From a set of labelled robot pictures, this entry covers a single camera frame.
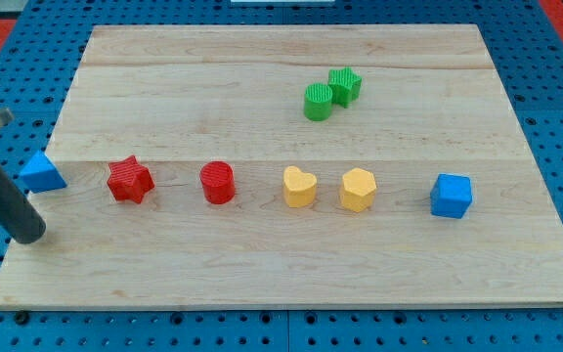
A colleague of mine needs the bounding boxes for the yellow hexagon block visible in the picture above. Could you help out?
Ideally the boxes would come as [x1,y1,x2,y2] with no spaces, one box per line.
[339,168,377,212]

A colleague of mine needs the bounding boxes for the blue cube block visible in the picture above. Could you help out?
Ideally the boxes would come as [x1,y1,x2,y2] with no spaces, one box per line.
[430,173,473,219]

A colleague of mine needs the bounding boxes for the yellow heart block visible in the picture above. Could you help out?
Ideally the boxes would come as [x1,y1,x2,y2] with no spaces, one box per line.
[282,165,318,208]

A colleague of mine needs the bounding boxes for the red cylinder block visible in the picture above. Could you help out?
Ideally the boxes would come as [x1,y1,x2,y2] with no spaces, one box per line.
[199,161,236,204]

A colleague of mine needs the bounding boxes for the green cylinder block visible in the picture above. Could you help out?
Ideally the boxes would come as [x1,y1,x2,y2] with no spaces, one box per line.
[303,83,333,121]

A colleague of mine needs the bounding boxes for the green star block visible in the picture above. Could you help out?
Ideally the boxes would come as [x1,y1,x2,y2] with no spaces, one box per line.
[327,66,363,109]

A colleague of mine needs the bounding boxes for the red star block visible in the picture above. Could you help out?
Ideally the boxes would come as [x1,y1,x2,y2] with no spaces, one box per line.
[107,155,154,204]

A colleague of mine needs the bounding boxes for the blue triangle block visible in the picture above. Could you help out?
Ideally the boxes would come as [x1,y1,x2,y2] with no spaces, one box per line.
[20,151,67,194]

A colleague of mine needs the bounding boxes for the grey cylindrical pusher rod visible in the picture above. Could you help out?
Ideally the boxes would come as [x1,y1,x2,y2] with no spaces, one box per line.
[0,165,46,244]

